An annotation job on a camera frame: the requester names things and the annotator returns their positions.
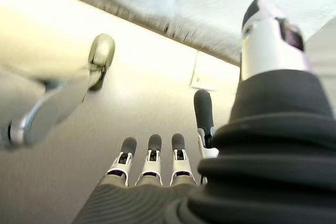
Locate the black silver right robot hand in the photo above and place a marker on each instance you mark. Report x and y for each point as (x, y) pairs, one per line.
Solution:
(262, 169)

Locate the beige throw blanket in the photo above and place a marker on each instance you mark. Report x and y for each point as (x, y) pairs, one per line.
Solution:
(157, 22)

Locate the printed paper sheet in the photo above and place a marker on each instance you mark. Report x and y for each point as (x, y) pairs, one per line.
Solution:
(206, 77)

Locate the silver right robot leg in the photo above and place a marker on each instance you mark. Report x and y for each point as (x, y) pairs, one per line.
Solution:
(57, 98)

